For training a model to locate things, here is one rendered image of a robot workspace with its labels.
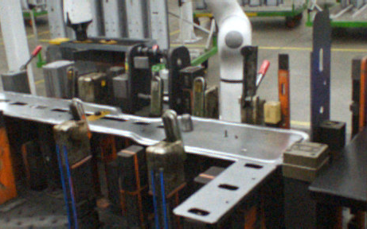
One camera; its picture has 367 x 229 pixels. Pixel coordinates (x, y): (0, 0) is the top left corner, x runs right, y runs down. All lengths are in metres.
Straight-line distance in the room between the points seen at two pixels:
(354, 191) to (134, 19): 5.19
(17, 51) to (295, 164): 4.49
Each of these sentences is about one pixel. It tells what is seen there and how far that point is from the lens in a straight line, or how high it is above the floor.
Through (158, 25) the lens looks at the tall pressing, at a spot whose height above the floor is 0.63.
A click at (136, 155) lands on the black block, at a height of 0.98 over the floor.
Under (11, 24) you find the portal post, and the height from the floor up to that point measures 0.85.
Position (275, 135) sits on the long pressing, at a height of 1.00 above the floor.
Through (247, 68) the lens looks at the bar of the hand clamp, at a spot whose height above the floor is 1.15.
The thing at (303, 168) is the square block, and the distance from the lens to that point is 1.17.
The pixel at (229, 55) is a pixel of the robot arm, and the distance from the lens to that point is 1.94.
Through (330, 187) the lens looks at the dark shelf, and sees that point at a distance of 1.09.
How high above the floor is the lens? 1.51
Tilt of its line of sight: 18 degrees down
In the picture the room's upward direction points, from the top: 5 degrees counter-clockwise
